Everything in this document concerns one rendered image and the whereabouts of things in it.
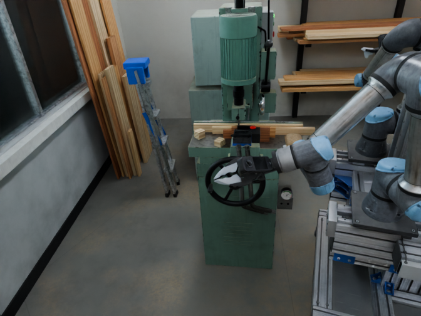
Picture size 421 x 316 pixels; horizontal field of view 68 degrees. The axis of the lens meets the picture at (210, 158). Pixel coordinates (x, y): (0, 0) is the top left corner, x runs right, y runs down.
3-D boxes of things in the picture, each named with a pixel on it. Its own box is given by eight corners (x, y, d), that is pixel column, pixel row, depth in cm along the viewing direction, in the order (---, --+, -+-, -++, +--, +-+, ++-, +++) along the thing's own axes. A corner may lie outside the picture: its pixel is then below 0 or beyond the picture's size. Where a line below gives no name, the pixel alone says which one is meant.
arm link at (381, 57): (395, 36, 128) (354, 93, 175) (423, 35, 127) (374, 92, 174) (391, 13, 132) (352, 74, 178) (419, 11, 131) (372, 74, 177)
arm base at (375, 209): (400, 201, 129) (406, 182, 124) (406, 226, 117) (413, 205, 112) (360, 195, 134) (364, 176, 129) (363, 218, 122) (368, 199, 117)
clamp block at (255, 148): (229, 162, 153) (229, 147, 148) (232, 149, 164) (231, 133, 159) (260, 163, 151) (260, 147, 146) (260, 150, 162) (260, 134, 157)
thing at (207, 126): (193, 131, 177) (193, 124, 175) (194, 130, 179) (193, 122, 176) (302, 133, 169) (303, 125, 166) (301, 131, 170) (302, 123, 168)
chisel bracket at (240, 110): (231, 123, 165) (231, 108, 160) (233, 113, 176) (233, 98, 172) (245, 123, 163) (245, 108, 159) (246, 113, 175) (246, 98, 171)
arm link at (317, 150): (337, 165, 89) (331, 142, 85) (299, 176, 92) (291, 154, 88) (331, 150, 95) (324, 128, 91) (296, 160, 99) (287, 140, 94)
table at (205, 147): (184, 166, 157) (183, 156, 154) (195, 138, 183) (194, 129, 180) (308, 170, 149) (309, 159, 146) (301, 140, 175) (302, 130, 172)
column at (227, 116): (222, 134, 195) (217, 7, 157) (225, 120, 213) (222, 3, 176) (258, 135, 191) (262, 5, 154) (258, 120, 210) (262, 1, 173)
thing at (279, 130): (212, 133, 174) (212, 127, 172) (212, 132, 176) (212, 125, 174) (314, 135, 166) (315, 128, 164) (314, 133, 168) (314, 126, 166)
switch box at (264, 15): (260, 44, 172) (262, 12, 164) (260, 40, 181) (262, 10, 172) (272, 43, 171) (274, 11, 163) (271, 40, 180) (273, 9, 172)
